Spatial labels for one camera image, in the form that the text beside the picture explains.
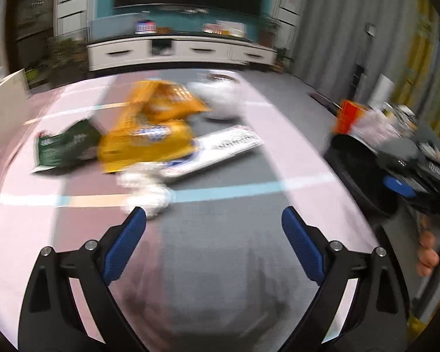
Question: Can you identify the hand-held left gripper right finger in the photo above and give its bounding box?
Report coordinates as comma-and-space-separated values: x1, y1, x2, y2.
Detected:
275, 206, 411, 352

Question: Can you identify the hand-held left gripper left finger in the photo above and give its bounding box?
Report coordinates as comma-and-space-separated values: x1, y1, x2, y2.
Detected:
18, 206, 147, 352

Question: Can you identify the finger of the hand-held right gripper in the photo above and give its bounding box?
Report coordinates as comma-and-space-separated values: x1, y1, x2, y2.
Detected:
383, 175, 417, 199

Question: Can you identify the black trash bin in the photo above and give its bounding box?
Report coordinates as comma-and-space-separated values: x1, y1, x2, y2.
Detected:
323, 134, 404, 217

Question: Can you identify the white wrapper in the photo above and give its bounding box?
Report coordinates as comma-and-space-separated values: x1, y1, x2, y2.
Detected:
117, 170, 174, 219

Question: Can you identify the green snack packet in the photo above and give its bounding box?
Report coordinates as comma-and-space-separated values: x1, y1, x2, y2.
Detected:
31, 119, 102, 174

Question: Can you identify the yellow snack bag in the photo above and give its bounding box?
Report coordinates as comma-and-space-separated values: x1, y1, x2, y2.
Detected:
97, 81, 211, 175

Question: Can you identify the white printed medicine box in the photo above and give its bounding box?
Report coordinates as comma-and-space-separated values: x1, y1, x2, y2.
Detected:
159, 125, 263, 180

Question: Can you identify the person's right hand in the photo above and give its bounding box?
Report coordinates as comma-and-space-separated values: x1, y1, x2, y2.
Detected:
417, 229, 440, 276

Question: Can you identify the large white plastic bag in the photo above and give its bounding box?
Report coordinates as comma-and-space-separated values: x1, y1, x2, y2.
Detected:
352, 110, 401, 144

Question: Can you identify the pile of clothes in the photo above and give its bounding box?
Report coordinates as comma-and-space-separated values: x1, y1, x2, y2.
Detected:
383, 103, 421, 133

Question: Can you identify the orange shopping bag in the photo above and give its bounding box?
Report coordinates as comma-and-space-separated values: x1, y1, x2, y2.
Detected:
334, 99, 369, 135

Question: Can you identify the white air purifier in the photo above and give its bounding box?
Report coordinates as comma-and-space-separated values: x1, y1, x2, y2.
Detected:
368, 73, 395, 108

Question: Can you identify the dark floor mat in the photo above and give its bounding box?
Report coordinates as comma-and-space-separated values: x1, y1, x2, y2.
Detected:
308, 92, 340, 113

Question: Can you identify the black upright vacuum cleaner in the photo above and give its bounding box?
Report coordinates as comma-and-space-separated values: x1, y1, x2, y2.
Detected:
352, 22, 377, 93

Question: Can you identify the yellow patterned curtain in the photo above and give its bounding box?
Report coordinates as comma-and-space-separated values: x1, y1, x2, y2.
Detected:
400, 0, 440, 147

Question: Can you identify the grey curtain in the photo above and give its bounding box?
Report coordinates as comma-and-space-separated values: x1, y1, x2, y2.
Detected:
286, 0, 422, 93

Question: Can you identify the small potted floor plant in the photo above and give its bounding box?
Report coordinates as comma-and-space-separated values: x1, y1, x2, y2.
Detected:
275, 46, 292, 72

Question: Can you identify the white storage cabinet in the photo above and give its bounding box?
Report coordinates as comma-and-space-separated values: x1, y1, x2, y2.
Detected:
0, 68, 30, 143

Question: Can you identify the large leafy planter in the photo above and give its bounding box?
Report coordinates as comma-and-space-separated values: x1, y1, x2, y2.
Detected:
48, 37, 89, 85

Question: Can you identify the potted plant in brown pot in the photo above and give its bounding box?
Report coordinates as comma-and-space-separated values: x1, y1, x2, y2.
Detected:
258, 16, 281, 45

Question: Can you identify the white television cabinet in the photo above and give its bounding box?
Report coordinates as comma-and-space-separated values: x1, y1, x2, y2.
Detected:
86, 33, 279, 72

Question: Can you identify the clear storage box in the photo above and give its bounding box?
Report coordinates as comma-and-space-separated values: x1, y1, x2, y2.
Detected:
86, 13, 142, 43

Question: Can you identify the blue code stand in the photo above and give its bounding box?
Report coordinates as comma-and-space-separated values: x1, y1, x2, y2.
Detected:
135, 20, 158, 35

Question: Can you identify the white card stand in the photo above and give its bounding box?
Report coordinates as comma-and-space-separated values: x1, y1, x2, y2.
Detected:
220, 20, 248, 38

